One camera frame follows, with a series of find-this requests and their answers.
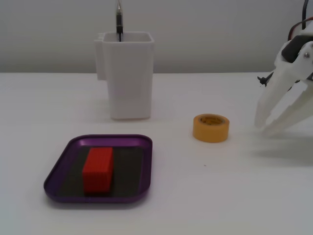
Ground yellow tape roll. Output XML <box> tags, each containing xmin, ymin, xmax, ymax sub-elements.
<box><xmin>192</xmin><ymin>113</ymin><xmax>230</xmax><ymax>143</ymax></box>

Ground purple metal tray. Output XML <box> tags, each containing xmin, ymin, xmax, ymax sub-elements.
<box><xmin>44</xmin><ymin>134</ymin><xmax>154</xmax><ymax>204</ymax></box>

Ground black pen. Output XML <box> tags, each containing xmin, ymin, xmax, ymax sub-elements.
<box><xmin>115</xmin><ymin>0</ymin><xmax>123</xmax><ymax>42</ymax></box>

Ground red rectangular cube block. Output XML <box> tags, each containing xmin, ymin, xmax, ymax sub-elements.
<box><xmin>82</xmin><ymin>146</ymin><xmax>114</xmax><ymax>196</ymax></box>

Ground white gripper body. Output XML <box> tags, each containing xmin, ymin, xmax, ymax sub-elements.
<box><xmin>275</xmin><ymin>26</ymin><xmax>313</xmax><ymax>65</ymax></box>

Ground white plastic pen holder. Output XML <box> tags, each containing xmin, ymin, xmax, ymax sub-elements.
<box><xmin>94</xmin><ymin>31</ymin><xmax>155</xmax><ymax>120</ymax></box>

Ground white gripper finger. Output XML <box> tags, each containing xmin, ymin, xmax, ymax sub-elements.
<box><xmin>254</xmin><ymin>60</ymin><xmax>301</xmax><ymax>128</ymax></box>
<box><xmin>266</xmin><ymin>43</ymin><xmax>313</xmax><ymax>136</ymax></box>

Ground red cable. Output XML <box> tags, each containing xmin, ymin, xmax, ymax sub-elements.
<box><xmin>287</xmin><ymin>19</ymin><xmax>313</xmax><ymax>40</ymax></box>

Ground black cable with zip tie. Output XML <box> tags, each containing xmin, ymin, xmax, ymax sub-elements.
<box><xmin>257</xmin><ymin>72</ymin><xmax>275</xmax><ymax>87</ymax></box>

